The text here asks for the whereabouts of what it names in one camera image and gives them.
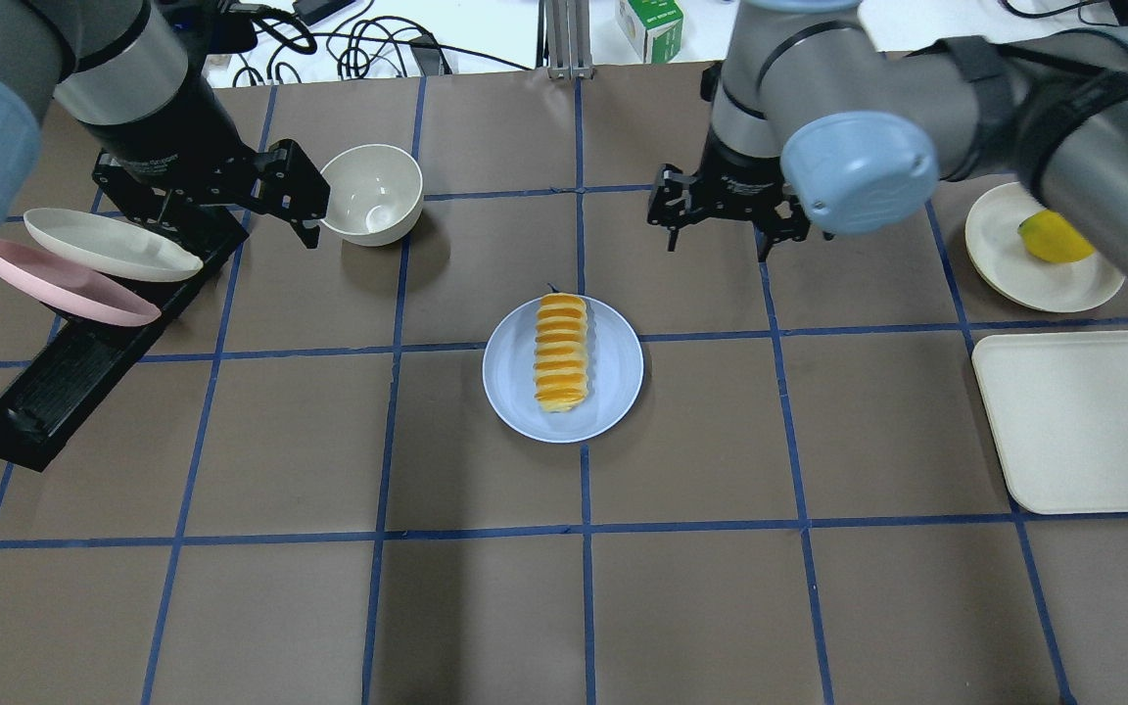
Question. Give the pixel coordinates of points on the cream round plate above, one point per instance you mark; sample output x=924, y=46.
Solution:
x=996, y=251

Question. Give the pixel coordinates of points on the cream bowl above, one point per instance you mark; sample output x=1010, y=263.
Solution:
x=376, y=194

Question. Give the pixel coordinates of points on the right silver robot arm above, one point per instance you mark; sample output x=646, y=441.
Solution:
x=811, y=127

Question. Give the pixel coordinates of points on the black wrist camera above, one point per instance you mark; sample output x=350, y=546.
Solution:
x=209, y=27

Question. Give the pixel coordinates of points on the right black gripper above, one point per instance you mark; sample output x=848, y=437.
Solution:
x=740, y=172

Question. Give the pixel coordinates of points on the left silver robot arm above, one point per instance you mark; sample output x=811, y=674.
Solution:
x=119, y=70

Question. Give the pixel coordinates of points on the black dish rack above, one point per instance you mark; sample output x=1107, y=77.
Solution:
x=76, y=370

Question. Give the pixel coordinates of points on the pink plate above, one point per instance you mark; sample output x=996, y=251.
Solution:
x=72, y=288

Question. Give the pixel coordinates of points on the blue plate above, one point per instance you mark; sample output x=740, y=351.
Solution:
x=615, y=368

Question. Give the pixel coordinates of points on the yellow lemon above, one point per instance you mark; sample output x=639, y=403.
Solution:
x=1049, y=237

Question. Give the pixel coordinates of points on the cream plate in rack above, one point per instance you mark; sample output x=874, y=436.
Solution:
x=110, y=246

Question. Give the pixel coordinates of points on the aluminium frame post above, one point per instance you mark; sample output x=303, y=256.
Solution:
x=564, y=46

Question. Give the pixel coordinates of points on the white rectangular tray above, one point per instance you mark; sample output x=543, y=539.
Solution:
x=1057, y=405

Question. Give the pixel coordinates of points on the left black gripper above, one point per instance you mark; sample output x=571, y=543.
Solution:
x=175, y=147

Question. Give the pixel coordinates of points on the green white carton box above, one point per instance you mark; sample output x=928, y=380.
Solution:
x=654, y=29

